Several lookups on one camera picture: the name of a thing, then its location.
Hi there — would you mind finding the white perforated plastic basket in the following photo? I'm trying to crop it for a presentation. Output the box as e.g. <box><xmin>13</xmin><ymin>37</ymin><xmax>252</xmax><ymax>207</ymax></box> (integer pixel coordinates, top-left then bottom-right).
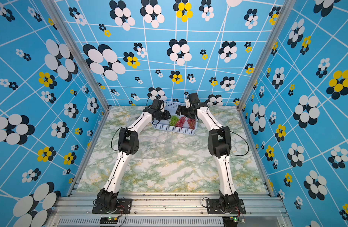
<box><xmin>152</xmin><ymin>101</ymin><xmax>198</xmax><ymax>135</ymax></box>

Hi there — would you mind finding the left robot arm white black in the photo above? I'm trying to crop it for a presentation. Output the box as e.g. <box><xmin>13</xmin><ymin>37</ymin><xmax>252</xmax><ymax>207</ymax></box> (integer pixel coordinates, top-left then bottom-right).
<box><xmin>94</xmin><ymin>108</ymin><xmax>171</xmax><ymax>213</ymax></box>

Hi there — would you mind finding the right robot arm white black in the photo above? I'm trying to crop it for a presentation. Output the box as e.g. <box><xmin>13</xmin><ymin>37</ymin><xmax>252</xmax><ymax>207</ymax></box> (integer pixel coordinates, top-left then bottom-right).
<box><xmin>176</xmin><ymin>102</ymin><xmax>239</xmax><ymax>213</ymax></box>

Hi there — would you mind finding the red grape bunch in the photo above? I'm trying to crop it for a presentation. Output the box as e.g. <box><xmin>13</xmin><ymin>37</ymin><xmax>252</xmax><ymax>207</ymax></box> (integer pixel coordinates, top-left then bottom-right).
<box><xmin>175</xmin><ymin>116</ymin><xmax>186</xmax><ymax>128</ymax></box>
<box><xmin>187</xmin><ymin>118</ymin><xmax>196</xmax><ymax>130</ymax></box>

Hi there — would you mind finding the green grape bunch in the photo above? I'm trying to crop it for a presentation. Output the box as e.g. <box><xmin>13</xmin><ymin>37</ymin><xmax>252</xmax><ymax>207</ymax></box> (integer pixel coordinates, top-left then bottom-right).
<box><xmin>169</xmin><ymin>115</ymin><xmax>179</xmax><ymax>126</ymax></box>

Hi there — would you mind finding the right green circuit board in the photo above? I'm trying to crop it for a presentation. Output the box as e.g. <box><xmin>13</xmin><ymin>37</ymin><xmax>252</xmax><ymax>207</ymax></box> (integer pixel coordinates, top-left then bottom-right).
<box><xmin>222</xmin><ymin>217</ymin><xmax>238</xmax><ymax>227</ymax></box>

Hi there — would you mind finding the green circuit board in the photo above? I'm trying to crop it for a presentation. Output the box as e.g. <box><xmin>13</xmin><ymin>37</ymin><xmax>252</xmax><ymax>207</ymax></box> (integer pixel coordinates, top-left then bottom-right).
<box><xmin>99</xmin><ymin>217</ymin><xmax>119</xmax><ymax>225</ymax></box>
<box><xmin>222</xmin><ymin>217</ymin><xmax>238</xmax><ymax>227</ymax></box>

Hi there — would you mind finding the left green circuit board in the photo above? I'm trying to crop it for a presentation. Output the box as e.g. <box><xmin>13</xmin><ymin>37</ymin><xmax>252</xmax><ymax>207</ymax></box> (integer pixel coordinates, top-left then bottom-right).
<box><xmin>99</xmin><ymin>217</ymin><xmax>119</xmax><ymax>225</ymax></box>

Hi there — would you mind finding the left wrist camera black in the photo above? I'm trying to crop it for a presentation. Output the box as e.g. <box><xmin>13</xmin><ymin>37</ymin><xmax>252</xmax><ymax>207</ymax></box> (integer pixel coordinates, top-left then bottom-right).
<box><xmin>150</xmin><ymin>98</ymin><xmax>165</xmax><ymax>111</ymax></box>

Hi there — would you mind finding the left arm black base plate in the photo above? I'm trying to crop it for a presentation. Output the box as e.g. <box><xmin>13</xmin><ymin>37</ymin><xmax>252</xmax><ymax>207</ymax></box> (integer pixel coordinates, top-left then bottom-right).
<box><xmin>92</xmin><ymin>198</ymin><xmax>133</xmax><ymax>214</ymax></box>

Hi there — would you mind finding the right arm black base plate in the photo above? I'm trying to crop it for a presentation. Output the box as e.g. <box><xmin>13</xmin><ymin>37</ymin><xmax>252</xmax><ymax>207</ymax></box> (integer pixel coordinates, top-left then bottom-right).
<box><xmin>204</xmin><ymin>199</ymin><xmax>246</xmax><ymax>215</ymax></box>

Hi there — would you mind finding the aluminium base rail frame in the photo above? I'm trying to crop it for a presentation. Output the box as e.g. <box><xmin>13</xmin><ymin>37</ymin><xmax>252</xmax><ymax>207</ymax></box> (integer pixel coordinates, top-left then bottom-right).
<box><xmin>46</xmin><ymin>193</ymin><xmax>293</xmax><ymax>227</ymax></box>

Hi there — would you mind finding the aluminium corner post right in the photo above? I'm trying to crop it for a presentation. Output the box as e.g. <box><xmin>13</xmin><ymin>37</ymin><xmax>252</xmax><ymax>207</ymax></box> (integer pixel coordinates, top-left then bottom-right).
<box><xmin>238</xmin><ymin>0</ymin><xmax>296</xmax><ymax>111</ymax></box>

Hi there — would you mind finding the aluminium corner post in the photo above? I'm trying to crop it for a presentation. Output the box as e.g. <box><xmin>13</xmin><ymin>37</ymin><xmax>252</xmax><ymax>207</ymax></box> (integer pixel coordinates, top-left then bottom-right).
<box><xmin>238</xmin><ymin>0</ymin><xmax>296</xmax><ymax>111</ymax></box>
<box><xmin>41</xmin><ymin>1</ymin><xmax>109</xmax><ymax>111</ymax></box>

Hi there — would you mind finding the aluminium corner post left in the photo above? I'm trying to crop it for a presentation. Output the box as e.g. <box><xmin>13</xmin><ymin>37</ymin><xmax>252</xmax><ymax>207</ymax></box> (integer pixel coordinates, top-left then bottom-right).
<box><xmin>41</xmin><ymin>1</ymin><xmax>109</xmax><ymax>111</ymax></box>

